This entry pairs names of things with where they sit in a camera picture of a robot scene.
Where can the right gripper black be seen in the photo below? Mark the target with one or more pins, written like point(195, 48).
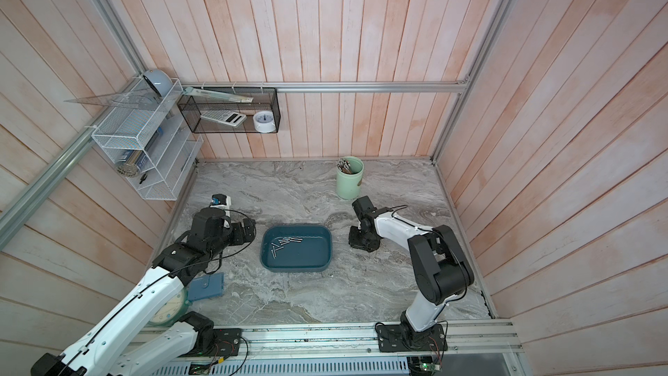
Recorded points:
point(354, 242)

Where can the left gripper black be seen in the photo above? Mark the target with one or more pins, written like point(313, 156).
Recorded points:
point(238, 236)

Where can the teal plastic storage tray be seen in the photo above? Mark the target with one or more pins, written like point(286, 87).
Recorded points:
point(313, 255)

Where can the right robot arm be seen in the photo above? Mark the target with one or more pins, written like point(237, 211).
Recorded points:
point(441, 269)

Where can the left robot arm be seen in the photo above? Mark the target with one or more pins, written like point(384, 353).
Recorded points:
point(102, 350)

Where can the pile of silver screws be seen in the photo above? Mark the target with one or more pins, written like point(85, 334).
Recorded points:
point(281, 243)

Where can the mint green cup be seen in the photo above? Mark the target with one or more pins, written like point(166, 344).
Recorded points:
point(348, 186)

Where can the metal roll in rack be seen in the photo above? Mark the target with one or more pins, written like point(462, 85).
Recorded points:
point(132, 163)

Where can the white calculator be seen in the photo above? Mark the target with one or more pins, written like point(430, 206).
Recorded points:
point(229, 118)

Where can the white tape roll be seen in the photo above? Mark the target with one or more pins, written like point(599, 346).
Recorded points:
point(265, 122)

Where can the green ruler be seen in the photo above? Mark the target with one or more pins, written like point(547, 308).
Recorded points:
point(223, 96)

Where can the clear triangle ruler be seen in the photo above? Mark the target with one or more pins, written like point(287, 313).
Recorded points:
point(144, 99)

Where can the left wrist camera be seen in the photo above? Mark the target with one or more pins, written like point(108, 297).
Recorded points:
point(220, 201)

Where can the green wall clock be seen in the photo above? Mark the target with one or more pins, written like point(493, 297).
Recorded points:
point(175, 308)

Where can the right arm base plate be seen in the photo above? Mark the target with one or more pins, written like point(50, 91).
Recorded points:
point(401, 337)

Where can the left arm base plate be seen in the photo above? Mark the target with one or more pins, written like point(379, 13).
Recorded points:
point(220, 342)

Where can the white wire shelf rack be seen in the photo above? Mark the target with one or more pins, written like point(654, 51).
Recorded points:
point(162, 134)

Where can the black mesh wall basket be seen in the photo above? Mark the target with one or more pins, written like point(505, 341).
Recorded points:
point(233, 110)

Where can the aluminium front rail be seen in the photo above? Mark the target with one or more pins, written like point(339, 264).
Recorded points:
point(302, 341)

